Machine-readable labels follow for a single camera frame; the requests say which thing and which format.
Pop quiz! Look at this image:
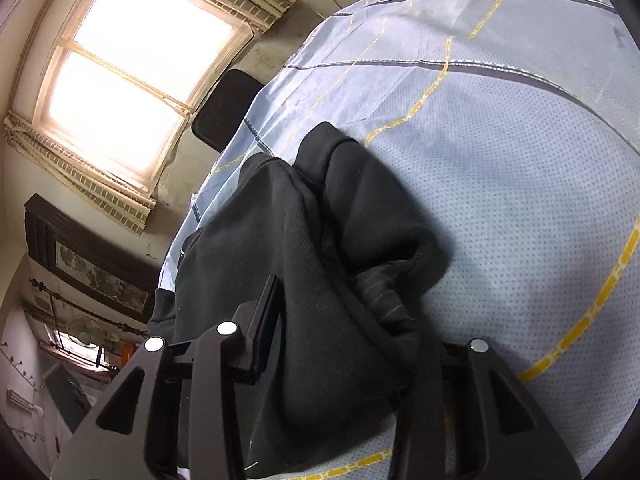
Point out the black jacket with yellow lining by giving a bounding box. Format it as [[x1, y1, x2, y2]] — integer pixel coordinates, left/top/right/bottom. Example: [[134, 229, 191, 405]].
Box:
[[147, 121, 453, 480]]

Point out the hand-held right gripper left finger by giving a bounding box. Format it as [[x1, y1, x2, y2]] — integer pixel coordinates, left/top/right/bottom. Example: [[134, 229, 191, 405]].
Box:
[[52, 275, 282, 480]]

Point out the dark framed wall painting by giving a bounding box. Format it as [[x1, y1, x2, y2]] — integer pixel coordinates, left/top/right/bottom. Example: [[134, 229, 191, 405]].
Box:
[[24, 194, 161, 322]]

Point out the large bright window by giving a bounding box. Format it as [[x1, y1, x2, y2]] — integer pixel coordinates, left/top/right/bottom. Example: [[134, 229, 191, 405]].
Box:
[[10, 0, 253, 193]]

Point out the small side window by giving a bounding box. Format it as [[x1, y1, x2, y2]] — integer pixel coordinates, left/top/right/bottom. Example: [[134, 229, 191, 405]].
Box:
[[42, 325, 112, 372]]

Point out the black metal rod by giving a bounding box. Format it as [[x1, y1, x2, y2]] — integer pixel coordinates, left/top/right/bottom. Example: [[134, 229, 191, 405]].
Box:
[[30, 279, 151, 336]]

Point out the blue checked bed sheet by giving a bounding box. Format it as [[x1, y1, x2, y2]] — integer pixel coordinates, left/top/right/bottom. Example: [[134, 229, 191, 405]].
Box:
[[159, 0, 640, 480]]

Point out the black chair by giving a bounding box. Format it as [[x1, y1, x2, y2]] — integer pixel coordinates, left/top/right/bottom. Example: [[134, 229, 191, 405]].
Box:
[[191, 69, 262, 153]]

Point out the wall fan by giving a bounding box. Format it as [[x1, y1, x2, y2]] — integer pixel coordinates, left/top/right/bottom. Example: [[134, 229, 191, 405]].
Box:
[[67, 312, 108, 350]]

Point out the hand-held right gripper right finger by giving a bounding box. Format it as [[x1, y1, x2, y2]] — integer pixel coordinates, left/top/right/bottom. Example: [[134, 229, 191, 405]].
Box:
[[390, 337, 583, 480]]

